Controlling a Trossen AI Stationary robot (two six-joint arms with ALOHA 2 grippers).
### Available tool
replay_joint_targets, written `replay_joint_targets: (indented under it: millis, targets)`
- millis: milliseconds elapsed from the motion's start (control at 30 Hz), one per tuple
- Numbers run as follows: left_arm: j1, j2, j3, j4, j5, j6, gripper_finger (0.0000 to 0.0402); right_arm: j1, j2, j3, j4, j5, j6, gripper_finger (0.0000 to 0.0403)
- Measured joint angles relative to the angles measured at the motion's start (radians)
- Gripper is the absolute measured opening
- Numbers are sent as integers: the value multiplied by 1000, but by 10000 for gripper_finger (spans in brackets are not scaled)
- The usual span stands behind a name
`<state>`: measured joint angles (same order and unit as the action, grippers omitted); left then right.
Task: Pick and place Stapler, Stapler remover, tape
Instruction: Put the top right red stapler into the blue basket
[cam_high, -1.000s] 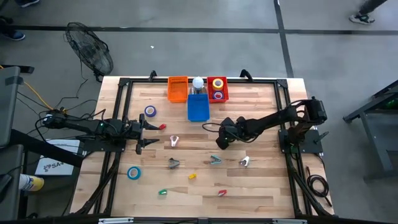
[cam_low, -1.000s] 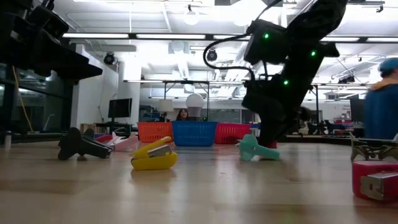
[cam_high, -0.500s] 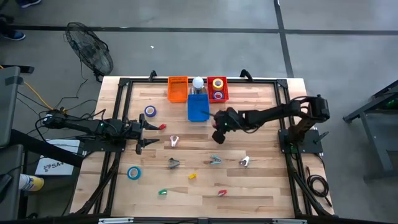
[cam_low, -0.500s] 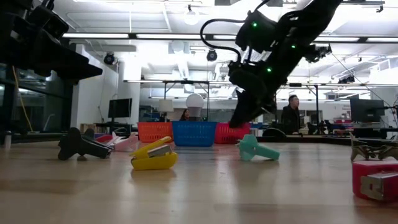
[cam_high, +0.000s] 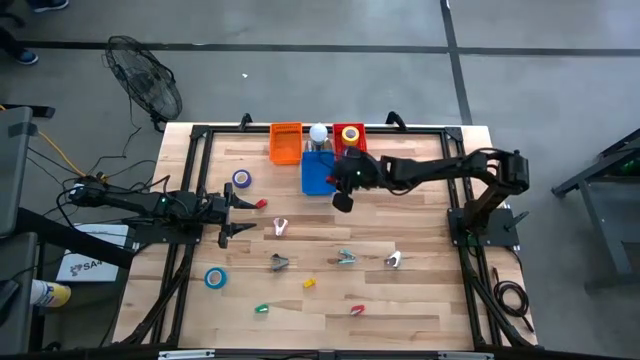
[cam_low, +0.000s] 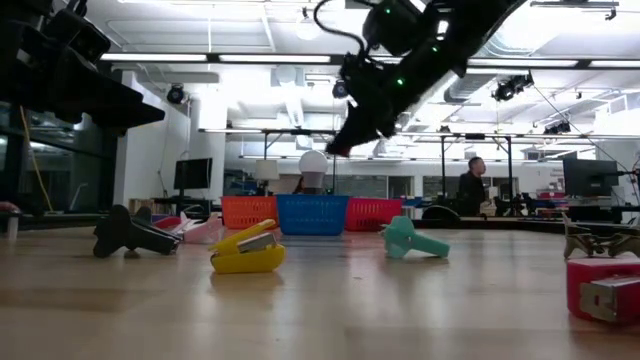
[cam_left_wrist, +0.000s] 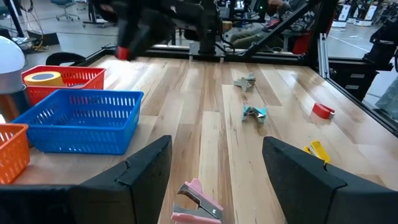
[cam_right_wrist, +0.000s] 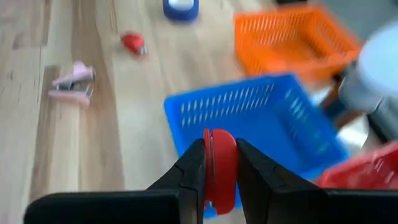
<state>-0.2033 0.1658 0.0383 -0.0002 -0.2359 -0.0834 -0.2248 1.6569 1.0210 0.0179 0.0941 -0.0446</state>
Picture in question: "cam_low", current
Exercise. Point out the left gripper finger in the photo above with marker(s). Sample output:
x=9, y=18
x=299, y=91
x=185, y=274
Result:
x=115, y=107

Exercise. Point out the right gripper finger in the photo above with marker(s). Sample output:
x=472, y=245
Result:
x=367, y=125

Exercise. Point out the dark staple remover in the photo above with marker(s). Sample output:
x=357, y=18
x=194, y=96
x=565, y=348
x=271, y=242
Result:
x=120, y=232

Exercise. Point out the pink staple remover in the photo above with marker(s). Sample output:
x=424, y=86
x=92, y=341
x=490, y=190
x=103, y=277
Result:
x=202, y=232

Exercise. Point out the silver staple remover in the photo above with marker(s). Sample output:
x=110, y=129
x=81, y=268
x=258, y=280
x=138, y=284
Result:
x=585, y=245

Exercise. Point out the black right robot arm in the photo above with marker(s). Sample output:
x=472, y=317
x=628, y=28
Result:
x=470, y=30

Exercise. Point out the small yellow stapler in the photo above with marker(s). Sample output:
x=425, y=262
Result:
x=250, y=262

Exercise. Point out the long ceiling light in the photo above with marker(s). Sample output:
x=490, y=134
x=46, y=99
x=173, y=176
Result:
x=275, y=58
x=525, y=63
x=150, y=57

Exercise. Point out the white light bulb on base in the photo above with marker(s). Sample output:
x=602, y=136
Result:
x=313, y=165

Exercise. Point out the red plastic basket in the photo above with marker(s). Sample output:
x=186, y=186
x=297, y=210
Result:
x=372, y=215

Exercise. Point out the round pendant lamp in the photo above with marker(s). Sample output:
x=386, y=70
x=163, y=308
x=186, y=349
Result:
x=307, y=27

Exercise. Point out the black computer monitor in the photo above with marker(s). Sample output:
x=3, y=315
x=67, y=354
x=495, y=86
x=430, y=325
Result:
x=192, y=174
x=590, y=177

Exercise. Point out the blue plastic basket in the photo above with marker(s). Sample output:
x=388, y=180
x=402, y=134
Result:
x=312, y=215

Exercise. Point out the white lamp shade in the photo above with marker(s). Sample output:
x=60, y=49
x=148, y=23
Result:
x=266, y=170

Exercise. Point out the person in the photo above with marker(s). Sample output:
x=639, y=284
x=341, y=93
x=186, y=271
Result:
x=472, y=192

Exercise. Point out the black stage light cluster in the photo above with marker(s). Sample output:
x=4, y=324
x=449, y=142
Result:
x=557, y=128
x=510, y=87

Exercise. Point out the orange plastic basket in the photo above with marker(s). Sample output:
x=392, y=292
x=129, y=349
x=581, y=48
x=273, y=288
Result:
x=247, y=212

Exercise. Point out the black ceiling camera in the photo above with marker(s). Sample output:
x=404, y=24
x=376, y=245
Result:
x=340, y=89
x=176, y=94

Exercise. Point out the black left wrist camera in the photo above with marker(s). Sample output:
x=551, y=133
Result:
x=80, y=37

